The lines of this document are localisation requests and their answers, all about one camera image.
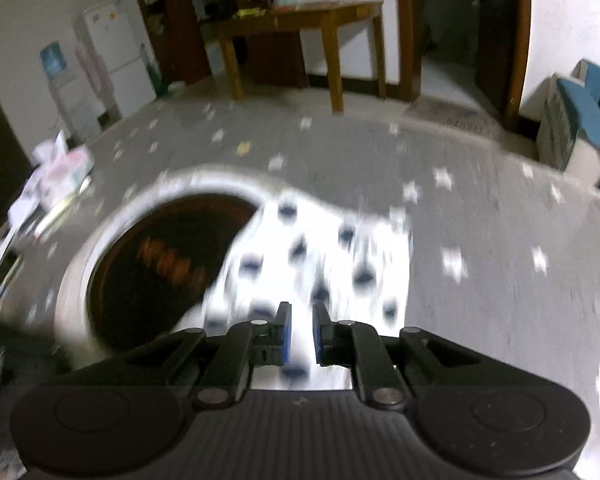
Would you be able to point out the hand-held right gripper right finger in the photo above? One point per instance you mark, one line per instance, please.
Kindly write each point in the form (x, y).
(322, 332)

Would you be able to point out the water dispenser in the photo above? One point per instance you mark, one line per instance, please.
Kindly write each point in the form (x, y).
(67, 95)

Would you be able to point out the dark wooden door frame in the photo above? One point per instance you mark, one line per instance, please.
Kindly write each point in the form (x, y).
(407, 35)

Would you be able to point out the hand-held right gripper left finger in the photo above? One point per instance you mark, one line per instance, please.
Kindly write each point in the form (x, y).
(282, 332)

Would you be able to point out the tissue packet and papers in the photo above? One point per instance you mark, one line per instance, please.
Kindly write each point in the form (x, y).
(27, 195)

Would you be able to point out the white fridge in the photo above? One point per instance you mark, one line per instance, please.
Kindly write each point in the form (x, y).
(120, 60)

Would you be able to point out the blue sofa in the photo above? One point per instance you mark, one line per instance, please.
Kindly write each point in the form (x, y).
(575, 120)

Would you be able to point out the white polka dot shorts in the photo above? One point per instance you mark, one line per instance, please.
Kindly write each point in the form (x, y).
(330, 255)

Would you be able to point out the wooden side table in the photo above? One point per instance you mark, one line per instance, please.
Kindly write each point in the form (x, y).
(300, 17)

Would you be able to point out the grey star-print quilted tablecloth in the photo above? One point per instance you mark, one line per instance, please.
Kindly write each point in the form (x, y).
(480, 210)

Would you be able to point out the dark wooden bookshelf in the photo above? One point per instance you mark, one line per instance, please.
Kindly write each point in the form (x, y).
(180, 20)

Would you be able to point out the built-in round induction cooker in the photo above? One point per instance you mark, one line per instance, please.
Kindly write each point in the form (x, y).
(145, 270)

